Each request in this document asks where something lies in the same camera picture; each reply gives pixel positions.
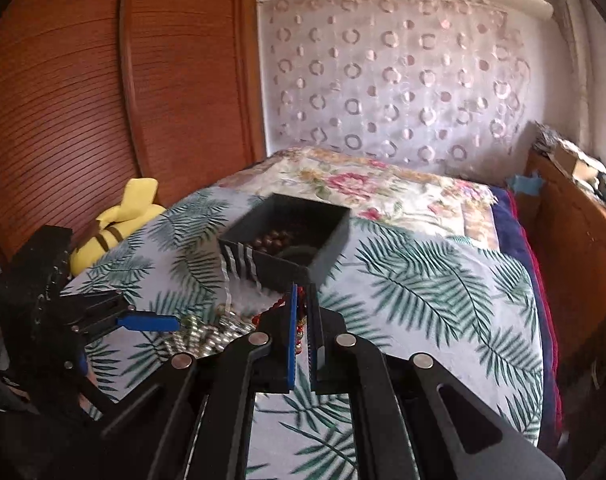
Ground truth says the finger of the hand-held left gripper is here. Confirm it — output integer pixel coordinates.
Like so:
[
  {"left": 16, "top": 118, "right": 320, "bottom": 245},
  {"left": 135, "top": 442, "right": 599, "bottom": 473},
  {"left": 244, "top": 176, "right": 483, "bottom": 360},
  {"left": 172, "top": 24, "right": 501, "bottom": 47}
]
[
  {"left": 65, "top": 345, "right": 116, "bottom": 411},
  {"left": 58, "top": 290, "right": 181, "bottom": 333}
]

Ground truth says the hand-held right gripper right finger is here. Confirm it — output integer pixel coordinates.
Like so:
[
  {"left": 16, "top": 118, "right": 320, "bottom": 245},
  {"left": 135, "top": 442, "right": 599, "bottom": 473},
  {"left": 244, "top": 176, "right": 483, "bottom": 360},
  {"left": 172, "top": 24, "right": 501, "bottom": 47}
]
[{"left": 305, "top": 282, "right": 568, "bottom": 480}]

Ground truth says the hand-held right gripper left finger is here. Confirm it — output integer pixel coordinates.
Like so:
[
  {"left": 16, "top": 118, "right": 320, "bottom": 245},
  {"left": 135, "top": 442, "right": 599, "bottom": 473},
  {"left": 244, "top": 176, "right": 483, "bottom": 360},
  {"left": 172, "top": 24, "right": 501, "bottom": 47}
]
[{"left": 100, "top": 282, "right": 300, "bottom": 480}]

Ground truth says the red bead bracelet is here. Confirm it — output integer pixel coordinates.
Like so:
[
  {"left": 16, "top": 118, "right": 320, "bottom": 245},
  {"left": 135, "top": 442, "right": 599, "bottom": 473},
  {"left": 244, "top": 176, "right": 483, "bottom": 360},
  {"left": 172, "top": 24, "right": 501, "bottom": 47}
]
[{"left": 252, "top": 294, "right": 308, "bottom": 357}]

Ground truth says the black jewelry box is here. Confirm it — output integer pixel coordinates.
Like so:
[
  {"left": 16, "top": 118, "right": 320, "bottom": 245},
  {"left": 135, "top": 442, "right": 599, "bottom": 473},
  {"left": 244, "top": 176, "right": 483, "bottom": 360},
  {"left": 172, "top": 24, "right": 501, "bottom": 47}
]
[{"left": 218, "top": 192, "right": 352, "bottom": 294}]

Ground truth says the yellow plush toy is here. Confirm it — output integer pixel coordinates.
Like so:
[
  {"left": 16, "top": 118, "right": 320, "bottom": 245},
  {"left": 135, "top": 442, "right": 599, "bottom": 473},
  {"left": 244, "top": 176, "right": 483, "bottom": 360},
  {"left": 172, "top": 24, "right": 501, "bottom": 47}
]
[{"left": 70, "top": 178, "right": 166, "bottom": 277}]

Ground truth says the leaf print blanket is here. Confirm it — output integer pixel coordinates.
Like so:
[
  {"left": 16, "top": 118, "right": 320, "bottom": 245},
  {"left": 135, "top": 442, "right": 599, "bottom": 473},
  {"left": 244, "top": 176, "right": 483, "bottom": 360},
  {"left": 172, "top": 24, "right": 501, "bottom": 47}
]
[{"left": 62, "top": 187, "right": 544, "bottom": 480}]

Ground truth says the floral quilt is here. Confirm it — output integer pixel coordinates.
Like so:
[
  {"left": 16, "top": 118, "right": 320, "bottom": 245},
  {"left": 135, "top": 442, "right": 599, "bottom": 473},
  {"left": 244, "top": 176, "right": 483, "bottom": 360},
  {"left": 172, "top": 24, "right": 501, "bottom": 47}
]
[{"left": 220, "top": 147, "right": 502, "bottom": 252}]

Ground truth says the wooden wardrobe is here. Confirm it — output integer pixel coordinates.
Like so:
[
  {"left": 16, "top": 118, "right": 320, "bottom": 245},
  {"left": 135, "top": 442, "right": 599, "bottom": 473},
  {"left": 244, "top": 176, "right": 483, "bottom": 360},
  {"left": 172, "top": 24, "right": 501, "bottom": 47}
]
[{"left": 0, "top": 0, "right": 270, "bottom": 268}]

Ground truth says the navy blue blanket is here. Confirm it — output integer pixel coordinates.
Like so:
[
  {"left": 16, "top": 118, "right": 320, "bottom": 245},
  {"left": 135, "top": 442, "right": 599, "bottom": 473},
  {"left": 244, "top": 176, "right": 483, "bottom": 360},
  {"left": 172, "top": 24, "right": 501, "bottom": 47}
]
[{"left": 489, "top": 186, "right": 564, "bottom": 453}]

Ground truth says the blue cloth piece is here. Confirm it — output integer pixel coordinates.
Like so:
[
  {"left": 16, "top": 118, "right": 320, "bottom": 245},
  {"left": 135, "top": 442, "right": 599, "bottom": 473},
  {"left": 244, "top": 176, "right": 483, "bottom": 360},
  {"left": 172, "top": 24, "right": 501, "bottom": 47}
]
[{"left": 505, "top": 172, "right": 544, "bottom": 197}]

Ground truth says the circle pattern sheer curtain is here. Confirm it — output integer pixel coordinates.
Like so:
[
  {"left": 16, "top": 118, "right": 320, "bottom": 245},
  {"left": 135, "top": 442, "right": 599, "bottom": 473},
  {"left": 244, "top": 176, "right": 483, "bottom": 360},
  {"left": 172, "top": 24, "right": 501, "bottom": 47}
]
[{"left": 257, "top": 0, "right": 532, "bottom": 179}]

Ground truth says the wooden side cabinet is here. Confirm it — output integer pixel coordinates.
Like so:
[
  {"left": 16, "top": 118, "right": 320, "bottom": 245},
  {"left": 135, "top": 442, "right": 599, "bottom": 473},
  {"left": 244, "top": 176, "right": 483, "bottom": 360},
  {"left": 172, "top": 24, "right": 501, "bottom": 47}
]
[{"left": 524, "top": 149, "right": 606, "bottom": 366}]

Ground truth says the cardboard box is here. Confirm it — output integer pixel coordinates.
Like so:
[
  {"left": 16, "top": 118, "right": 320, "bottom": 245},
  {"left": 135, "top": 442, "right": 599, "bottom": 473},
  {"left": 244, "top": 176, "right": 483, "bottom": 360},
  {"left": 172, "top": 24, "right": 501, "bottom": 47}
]
[{"left": 552, "top": 144, "right": 601, "bottom": 183}]

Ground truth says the white air conditioner pipe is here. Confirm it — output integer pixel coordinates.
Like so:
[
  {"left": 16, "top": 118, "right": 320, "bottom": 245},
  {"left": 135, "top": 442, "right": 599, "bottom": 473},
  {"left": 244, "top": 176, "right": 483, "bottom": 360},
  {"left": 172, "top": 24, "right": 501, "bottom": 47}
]
[{"left": 551, "top": 0, "right": 592, "bottom": 128}]

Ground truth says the silver bead necklace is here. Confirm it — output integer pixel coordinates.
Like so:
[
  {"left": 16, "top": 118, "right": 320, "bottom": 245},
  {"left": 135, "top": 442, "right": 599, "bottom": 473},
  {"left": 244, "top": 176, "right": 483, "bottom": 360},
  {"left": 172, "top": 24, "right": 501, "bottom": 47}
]
[{"left": 162, "top": 310, "right": 254, "bottom": 362}]

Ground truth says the brown bead bracelet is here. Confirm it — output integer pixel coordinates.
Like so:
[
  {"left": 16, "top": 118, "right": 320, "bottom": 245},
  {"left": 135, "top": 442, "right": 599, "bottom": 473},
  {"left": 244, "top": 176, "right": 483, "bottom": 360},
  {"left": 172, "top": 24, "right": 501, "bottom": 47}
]
[{"left": 250, "top": 229, "right": 298, "bottom": 256}]

